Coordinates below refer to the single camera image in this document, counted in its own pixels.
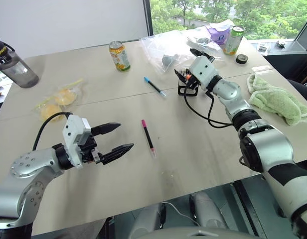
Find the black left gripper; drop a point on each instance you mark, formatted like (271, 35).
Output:
(90, 150)

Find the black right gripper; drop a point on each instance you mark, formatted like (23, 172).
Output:
(192, 79)

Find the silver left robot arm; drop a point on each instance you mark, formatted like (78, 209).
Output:
(29, 164)

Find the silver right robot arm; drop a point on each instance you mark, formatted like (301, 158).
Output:
(265, 149)

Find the pink-capped black pen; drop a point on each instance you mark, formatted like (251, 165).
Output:
(148, 138)

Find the blue-capped black pen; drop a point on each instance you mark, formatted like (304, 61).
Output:
(154, 86)

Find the grey lump in zip bag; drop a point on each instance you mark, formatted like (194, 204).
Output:
(169, 59)

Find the white crumpled plastic bag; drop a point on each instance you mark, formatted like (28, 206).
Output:
(208, 47)

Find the clear zip bag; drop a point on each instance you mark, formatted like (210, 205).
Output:
(156, 48)

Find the purple plastic pack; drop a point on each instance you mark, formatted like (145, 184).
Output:
(220, 33)

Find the green drink can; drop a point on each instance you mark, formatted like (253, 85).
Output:
(233, 41)

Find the black tape roll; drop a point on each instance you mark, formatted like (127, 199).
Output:
(241, 59)

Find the clear bag with yellow strip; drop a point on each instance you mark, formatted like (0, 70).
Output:
(73, 90)

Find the yellow round bread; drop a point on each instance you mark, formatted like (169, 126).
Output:
(64, 97)
(50, 111)

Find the orange drink can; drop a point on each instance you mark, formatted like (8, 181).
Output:
(119, 57)

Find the small clear plastic packet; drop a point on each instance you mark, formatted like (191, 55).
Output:
(261, 69)

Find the small grey box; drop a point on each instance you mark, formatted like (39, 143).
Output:
(262, 47)

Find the green towel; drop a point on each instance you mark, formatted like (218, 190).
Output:
(275, 99)

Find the small black clip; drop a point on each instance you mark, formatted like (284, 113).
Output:
(281, 44)

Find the black furniture piece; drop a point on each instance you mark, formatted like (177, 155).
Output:
(293, 66)

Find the grey sport water bottle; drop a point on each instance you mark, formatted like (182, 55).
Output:
(17, 71)

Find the grey robot torso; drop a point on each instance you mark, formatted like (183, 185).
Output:
(193, 234)

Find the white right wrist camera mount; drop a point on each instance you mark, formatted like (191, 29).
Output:
(204, 69)

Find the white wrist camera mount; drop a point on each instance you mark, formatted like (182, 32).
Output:
(73, 139)
(204, 69)

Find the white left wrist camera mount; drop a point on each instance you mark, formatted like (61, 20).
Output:
(73, 139)

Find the black window post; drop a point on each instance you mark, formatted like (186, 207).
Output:
(147, 17)

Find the black table frame bar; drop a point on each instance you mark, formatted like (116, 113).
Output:
(247, 206)

